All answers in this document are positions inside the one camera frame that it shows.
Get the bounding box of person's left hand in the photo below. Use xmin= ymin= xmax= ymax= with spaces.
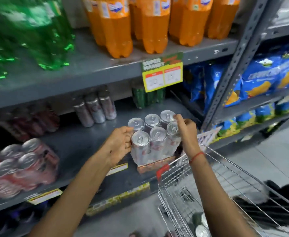
xmin=104 ymin=126 xmax=135 ymax=168

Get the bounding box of white shelf price tag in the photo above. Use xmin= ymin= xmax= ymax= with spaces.
xmin=197 ymin=126 xmax=222 ymax=146

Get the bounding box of person's black and white clothing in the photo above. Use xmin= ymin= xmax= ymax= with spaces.
xmin=233 ymin=180 xmax=289 ymax=230

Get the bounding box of pack of dark red cans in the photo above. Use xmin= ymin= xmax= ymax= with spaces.
xmin=0 ymin=105 xmax=61 ymax=143

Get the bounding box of yellow shelf price label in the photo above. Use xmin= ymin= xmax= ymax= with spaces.
xmin=106 ymin=163 xmax=129 ymax=177
xmin=27 ymin=188 xmax=63 ymax=205

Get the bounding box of yellow and green price sign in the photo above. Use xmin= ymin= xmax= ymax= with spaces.
xmin=141 ymin=52 xmax=184 ymax=93

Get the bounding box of yellow green shelf edge strip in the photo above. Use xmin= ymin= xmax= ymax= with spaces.
xmin=86 ymin=182 xmax=151 ymax=217

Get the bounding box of silver can in cart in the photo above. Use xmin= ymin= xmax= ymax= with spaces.
xmin=195 ymin=224 xmax=210 ymax=237

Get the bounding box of shrink-wrapped pack of silver cans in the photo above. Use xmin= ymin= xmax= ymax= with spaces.
xmin=128 ymin=110 xmax=185 ymax=174

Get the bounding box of grey metal shelf rack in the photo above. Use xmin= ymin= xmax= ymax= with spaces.
xmin=0 ymin=22 xmax=241 ymax=220
xmin=201 ymin=0 xmax=289 ymax=151

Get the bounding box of person's right forearm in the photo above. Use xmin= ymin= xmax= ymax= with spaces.
xmin=189 ymin=153 xmax=255 ymax=237

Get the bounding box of pack of green cans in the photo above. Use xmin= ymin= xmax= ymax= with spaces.
xmin=131 ymin=81 xmax=166 ymax=109

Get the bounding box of red thread bracelet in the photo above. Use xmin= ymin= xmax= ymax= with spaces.
xmin=189 ymin=151 xmax=206 ymax=165

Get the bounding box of wire shopping cart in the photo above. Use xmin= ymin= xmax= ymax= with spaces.
xmin=156 ymin=144 xmax=289 ymax=237

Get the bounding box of orange soda bottle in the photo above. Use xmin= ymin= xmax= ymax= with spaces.
xmin=169 ymin=0 xmax=214 ymax=47
xmin=205 ymin=0 xmax=242 ymax=40
xmin=83 ymin=0 xmax=133 ymax=59
xmin=136 ymin=0 xmax=171 ymax=54
xmin=128 ymin=0 xmax=143 ymax=41

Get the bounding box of row of blue green chip packets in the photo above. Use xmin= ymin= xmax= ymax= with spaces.
xmin=216 ymin=92 xmax=289 ymax=144

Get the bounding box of dark green can in cart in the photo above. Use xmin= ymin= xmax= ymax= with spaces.
xmin=191 ymin=212 xmax=205 ymax=227

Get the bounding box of person's right hand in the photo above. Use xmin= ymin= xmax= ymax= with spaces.
xmin=173 ymin=114 xmax=205 ymax=161

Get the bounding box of shrink-wrapped pack of red cans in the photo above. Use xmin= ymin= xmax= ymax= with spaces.
xmin=0 ymin=138 xmax=60 ymax=199

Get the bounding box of person's left forearm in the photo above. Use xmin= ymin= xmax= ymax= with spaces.
xmin=28 ymin=152 xmax=115 ymax=237

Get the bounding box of silver drink can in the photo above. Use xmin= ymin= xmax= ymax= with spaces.
xmin=72 ymin=96 xmax=94 ymax=128
xmin=85 ymin=93 xmax=106 ymax=124
xmin=98 ymin=90 xmax=117 ymax=120

